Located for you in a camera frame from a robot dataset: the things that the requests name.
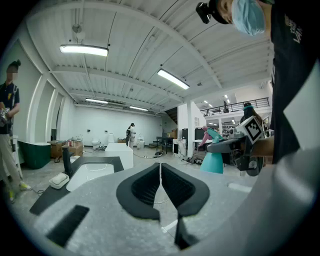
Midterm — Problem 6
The white sink basin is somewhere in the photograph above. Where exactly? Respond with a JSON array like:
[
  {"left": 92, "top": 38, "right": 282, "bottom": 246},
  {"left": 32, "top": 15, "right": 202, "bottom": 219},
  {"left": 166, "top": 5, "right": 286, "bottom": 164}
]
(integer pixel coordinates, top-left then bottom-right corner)
[{"left": 66, "top": 162, "right": 115, "bottom": 193}]

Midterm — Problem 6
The person's right forearm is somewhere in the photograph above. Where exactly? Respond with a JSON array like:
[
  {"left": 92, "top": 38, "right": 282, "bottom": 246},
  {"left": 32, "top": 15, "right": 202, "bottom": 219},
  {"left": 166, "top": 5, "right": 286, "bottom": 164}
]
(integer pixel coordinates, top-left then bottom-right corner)
[{"left": 251, "top": 136, "right": 276, "bottom": 158}]

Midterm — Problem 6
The black faucet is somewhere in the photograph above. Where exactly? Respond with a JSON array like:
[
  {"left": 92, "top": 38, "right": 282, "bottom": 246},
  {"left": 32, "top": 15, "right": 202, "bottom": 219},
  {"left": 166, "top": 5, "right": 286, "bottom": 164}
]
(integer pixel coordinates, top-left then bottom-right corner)
[{"left": 61, "top": 146, "right": 75, "bottom": 177}]

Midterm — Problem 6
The white soap bar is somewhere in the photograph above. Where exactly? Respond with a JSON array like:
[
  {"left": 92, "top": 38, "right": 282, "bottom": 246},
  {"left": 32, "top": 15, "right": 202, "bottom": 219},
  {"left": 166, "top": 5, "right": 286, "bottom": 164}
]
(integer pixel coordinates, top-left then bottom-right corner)
[{"left": 51, "top": 173, "right": 67, "bottom": 185}]

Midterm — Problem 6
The black balcony railing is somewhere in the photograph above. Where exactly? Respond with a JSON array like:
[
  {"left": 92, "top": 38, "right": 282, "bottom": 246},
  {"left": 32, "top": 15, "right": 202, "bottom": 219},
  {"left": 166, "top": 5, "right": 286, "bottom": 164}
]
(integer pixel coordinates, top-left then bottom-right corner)
[{"left": 199, "top": 97, "right": 270, "bottom": 117}]

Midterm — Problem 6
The person's black shirt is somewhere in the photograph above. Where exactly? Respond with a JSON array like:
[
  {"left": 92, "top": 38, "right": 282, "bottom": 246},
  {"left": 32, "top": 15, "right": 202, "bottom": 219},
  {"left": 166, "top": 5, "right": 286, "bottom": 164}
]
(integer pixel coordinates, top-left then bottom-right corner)
[{"left": 269, "top": 0, "right": 320, "bottom": 165}]

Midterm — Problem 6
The black head camera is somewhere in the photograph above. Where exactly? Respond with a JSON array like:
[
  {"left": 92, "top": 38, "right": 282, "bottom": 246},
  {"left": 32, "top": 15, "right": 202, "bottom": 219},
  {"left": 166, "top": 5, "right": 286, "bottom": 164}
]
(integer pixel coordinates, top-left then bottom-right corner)
[{"left": 195, "top": 1, "right": 213, "bottom": 25}]

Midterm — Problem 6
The small cardboard box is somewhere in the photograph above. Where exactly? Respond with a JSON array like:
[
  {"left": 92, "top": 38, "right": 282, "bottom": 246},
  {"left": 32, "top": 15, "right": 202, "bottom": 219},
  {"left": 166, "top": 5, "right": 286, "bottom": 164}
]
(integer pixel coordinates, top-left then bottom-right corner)
[{"left": 49, "top": 141, "right": 64, "bottom": 160}]

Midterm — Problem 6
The large cardboard box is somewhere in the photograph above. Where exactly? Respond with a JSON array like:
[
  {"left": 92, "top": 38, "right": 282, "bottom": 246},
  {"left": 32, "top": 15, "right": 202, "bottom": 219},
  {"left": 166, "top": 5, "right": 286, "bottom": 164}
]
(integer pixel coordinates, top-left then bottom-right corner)
[{"left": 67, "top": 141, "right": 85, "bottom": 158}]

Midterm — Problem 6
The green bathtub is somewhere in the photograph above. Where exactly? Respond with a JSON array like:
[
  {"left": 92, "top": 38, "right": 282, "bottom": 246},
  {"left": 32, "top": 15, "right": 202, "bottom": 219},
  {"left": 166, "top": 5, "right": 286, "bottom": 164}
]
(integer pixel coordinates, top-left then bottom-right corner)
[{"left": 17, "top": 140, "right": 52, "bottom": 170}]

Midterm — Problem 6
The white soap dish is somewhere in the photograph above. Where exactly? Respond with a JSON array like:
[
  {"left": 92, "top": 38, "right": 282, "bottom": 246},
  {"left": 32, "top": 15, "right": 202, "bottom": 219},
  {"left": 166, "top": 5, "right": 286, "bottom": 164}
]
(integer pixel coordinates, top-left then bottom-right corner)
[{"left": 48, "top": 172, "right": 70, "bottom": 190}]

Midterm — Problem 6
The white square cabinet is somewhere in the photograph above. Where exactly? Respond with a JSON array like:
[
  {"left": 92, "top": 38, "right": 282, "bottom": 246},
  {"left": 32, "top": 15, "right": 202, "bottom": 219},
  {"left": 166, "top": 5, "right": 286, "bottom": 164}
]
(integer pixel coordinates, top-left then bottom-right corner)
[{"left": 104, "top": 142, "right": 134, "bottom": 171}]

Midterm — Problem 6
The black table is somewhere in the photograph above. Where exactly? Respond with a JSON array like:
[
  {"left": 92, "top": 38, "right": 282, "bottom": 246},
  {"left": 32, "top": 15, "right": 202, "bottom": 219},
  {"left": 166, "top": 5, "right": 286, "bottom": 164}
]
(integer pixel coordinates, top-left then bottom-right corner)
[{"left": 29, "top": 156, "right": 125, "bottom": 216}]

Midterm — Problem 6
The blue face mask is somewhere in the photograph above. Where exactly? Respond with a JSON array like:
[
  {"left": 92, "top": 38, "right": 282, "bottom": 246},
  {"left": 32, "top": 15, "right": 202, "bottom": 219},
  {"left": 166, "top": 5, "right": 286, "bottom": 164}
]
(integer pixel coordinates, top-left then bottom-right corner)
[{"left": 231, "top": 0, "right": 266, "bottom": 36}]

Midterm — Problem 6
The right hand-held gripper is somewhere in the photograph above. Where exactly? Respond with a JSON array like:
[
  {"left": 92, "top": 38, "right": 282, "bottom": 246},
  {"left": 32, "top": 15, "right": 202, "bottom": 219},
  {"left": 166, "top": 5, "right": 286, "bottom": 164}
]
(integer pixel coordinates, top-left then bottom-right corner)
[{"left": 206, "top": 115, "right": 266, "bottom": 177}]

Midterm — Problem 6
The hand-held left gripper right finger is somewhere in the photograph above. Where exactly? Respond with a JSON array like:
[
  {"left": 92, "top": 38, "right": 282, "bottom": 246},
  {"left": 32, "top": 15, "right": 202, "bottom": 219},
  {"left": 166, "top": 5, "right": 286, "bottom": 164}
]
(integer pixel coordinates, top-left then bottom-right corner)
[{"left": 161, "top": 162, "right": 210, "bottom": 218}]

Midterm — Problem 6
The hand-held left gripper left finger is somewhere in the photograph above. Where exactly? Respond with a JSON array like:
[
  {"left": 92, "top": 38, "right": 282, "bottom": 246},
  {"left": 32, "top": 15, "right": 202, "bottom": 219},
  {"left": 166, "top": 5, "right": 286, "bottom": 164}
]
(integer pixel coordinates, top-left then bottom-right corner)
[{"left": 116, "top": 162, "right": 161, "bottom": 221}]

